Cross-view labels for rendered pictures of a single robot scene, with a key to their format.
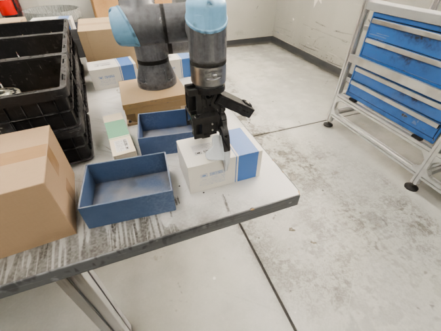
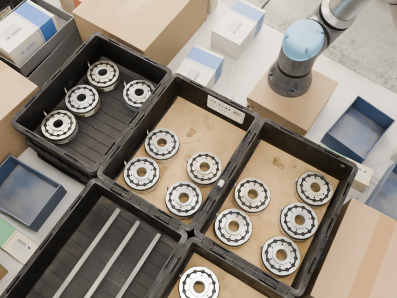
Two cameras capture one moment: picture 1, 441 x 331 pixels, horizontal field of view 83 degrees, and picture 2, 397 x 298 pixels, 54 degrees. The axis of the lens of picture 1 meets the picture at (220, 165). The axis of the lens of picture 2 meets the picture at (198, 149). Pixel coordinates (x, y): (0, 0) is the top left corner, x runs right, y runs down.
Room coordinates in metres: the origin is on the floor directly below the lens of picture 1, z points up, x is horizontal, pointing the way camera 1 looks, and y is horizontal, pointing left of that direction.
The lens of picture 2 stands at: (0.49, 1.00, 1.89)
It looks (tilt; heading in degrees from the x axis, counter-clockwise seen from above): 64 degrees down; 322
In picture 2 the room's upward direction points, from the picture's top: 4 degrees clockwise
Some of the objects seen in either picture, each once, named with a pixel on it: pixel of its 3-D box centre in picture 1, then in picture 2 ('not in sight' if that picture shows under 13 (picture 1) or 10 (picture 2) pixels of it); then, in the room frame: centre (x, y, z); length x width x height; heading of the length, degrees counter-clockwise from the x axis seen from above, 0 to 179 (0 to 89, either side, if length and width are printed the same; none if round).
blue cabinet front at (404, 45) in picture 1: (401, 75); not in sight; (1.53, -1.11, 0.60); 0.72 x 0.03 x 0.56; 21
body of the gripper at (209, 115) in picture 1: (206, 108); not in sight; (0.52, 0.03, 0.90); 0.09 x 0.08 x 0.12; 110
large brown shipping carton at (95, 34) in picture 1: (124, 42); (145, 15); (1.47, 0.52, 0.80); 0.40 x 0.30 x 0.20; 113
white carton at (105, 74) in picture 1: (113, 73); (196, 77); (1.17, 0.50, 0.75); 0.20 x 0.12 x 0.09; 117
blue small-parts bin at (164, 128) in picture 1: (171, 131); (357, 130); (0.69, 0.16, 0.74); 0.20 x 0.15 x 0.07; 104
